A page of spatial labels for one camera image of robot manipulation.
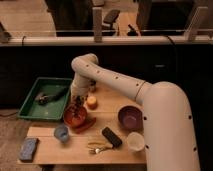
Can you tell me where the blue sponge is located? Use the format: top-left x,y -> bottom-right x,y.
19,138 -> 39,162

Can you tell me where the red bowl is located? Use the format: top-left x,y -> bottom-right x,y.
63,105 -> 87,128

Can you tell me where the orange yellow cylinder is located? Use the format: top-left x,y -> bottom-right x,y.
86,96 -> 98,110

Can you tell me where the white cup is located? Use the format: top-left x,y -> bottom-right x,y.
126,132 -> 145,152

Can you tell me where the purple bowl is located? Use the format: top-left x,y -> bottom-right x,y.
118,106 -> 143,131

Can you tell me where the black office chair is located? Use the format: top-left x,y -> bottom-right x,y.
103,9 -> 120,29

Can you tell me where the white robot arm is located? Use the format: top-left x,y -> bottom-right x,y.
71,53 -> 201,171

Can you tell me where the white horizontal rail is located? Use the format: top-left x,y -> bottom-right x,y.
0,35 -> 213,47

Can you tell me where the yellow utensil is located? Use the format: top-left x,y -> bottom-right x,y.
87,142 -> 111,148

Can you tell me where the dark grape bunch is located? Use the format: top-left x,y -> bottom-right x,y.
72,104 -> 82,117

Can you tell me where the dark brush in tray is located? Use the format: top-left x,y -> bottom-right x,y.
35,87 -> 68,105

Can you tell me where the green plastic tray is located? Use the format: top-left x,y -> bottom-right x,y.
18,77 -> 72,121

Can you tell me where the black remote block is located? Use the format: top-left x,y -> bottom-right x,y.
102,127 -> 122,148

